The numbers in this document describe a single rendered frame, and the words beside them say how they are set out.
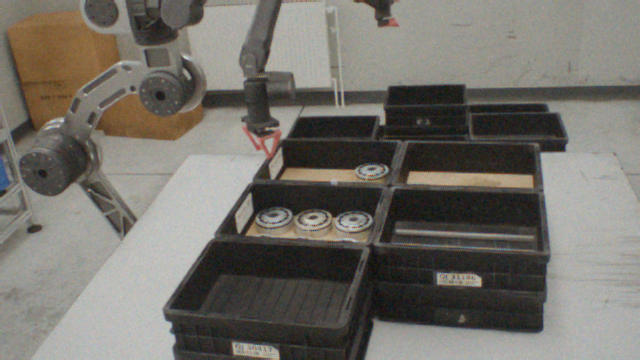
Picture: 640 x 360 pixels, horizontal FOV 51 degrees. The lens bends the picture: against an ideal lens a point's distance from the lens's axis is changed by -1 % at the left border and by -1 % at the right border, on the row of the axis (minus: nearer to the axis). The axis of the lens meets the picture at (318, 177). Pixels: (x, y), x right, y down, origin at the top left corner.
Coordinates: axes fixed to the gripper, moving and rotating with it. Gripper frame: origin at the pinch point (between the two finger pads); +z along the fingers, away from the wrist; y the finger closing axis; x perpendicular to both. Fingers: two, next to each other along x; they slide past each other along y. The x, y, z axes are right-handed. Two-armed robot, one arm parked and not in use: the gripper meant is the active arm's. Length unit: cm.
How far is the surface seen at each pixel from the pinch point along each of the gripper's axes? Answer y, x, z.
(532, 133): 48, -154, 59
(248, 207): 4.6, 5.3, 17.1
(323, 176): 17.1, -26.3, 23.5
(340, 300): -39.4, 4.1, 23.2
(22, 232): 214, 56, 105
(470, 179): -14, -59, 24
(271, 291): -26.2, 15.3, 23.1
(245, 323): -45, 30, 14
